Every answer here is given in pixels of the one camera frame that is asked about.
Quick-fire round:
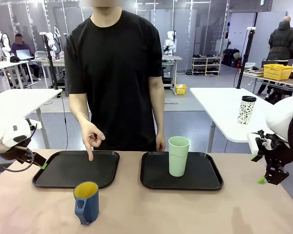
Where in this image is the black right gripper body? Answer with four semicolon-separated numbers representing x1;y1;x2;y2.
255;136;293;185

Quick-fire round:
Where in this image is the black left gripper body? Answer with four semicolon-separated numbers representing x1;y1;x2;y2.
0;145;35;164

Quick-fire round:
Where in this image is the pale green tumbler cup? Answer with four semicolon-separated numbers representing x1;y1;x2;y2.
167;136;190;177

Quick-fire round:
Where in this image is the person's right forearm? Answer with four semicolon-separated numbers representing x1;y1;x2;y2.
69;94;91;127

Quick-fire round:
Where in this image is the person's left forearm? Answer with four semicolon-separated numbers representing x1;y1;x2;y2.
149;92;166;135

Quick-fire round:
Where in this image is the person's right hand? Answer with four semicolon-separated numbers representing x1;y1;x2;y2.
81;119;106;162

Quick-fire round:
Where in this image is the person's left hand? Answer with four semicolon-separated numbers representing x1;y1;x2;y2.
155;132;167;152

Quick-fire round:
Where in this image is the black plastic tray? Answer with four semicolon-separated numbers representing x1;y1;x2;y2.
140;151;224;192
31;150;120;190

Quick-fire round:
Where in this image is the speckled travel mug black lid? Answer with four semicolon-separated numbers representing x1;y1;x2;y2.
237;96;257;126

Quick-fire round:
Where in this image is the white side table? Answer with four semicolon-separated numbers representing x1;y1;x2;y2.
189;87;279;154
0;88;63;150

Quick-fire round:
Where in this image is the blue mug yellow inside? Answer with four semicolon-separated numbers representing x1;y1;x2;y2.
73;180;100;226

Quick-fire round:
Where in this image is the brown background table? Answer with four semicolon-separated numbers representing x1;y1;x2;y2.
242;69;293;113

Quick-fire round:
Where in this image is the large yellow plastic basket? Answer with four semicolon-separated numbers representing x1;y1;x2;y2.
263;63;293;81

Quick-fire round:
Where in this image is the white background desk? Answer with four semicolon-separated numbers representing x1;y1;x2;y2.
0;60;39;89

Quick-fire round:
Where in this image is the grey open laptop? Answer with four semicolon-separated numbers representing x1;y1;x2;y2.
16;49;35;60

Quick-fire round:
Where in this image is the black bags pile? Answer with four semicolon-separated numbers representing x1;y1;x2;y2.
222;48;243;68

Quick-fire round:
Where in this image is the white shoe rack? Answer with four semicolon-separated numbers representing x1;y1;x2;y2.
191;56;222;76

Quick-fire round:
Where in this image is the seated person in purple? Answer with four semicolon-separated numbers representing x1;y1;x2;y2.
10;33;42;80

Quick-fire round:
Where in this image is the person in black t-shirt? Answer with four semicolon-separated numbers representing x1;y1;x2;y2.
64;5;166;152

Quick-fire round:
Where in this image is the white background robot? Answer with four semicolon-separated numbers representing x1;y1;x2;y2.
45;25;62;55
0;30;12;59
163;30;178;57

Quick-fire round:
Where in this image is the bald person in black jacket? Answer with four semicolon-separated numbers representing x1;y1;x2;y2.
257;16;293;98

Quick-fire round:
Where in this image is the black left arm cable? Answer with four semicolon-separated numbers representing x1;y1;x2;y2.
0;147;35;173

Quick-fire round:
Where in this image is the black camera stand pole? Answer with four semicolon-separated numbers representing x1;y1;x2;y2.
39;32;62;98
236;27;257;89

